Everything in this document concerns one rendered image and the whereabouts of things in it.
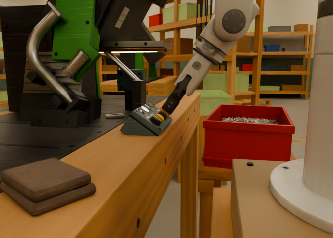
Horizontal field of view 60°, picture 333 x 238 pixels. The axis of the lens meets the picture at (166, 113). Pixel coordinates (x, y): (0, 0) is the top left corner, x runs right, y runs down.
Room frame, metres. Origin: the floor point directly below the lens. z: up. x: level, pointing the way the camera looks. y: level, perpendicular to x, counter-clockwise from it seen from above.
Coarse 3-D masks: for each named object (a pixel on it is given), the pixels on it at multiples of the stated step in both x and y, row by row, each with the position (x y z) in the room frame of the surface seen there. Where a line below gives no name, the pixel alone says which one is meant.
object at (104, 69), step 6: (102, 54) 9.49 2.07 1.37; (114, 54) 9.43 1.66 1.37; (102, 66) 9.62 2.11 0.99; (108, 66) 9.58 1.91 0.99; (114, 66) 9.54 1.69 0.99; (144, 66) 9.36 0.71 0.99; (102, 72) 9.49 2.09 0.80; (108, 72) 9.46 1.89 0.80; (114, 72) 9.44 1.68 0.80; (102, 78) 9.58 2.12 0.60; (102, 90) 9.49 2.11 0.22; (108, 90) 9.47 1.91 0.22; (114, 90) 9.44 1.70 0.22
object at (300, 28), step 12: (300, 24) 8.84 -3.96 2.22; (312, 36) 8.72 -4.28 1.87; (252, 48) 8.97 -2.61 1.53; (264, 48) 8.91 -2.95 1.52; (276, 48) 8.91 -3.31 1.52; (288, 48) 8.85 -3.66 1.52; (300, 48) 8.80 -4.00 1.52; (216, 72) 9.03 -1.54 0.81; (240, 72) 8.94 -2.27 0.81; (264, 72) 8.85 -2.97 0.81; (276, 72) 8.81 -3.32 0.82; (288, 72) 8.76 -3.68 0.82; (300, 72) 8.72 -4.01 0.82; (300, 96) 9.16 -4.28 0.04
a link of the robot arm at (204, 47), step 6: (198, 42) 0.71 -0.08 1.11; (204, 42) 0.70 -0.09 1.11; (198, 48) 0.72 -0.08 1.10; (204, 48) 0.70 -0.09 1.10; (210, 48) 0.69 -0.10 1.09; (216, 48) 0.69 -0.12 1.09; (204, 54) 0.70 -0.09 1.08; (210, 54) 0.69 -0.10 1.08; (216, 54) 0.69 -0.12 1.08; (222, 54) 0.70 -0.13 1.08; (216, 60) 0.70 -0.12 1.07; (222, 60) 0.72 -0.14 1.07
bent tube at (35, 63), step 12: (60, 12) 0.84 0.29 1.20; (48, 24) 0.81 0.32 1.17; (36, 36) 0.81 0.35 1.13; (36, 48) 0.81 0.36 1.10; (36, 60) 0.79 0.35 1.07; (36, 72) 0.78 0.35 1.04; (48, 72) 0.78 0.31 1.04; (48, 84) 0.76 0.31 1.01; (60, 84) 0.76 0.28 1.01; (60, 96) 0.75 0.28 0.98; (72, 96) 0.74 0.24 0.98
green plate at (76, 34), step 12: (60, 0) 0.86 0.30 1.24; (72, 0) 0.85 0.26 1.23; (84, 0) 0.84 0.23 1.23; (72, 12) 0.84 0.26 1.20; (84, 12) 0.83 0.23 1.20; (60, 24) 0.84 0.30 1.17; (72, 24) 0.83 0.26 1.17; (84, 24) 0.82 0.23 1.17; (60, 36) 0.83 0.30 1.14; (72, 36) 0.82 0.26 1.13; (84, 36) 0.81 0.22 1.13; (96, 36) 0.87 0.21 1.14; (60, 48) 0.82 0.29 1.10; (72, 48) 0.81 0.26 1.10; (96, 48) 0.87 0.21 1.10; (60, 60) 0.82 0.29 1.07
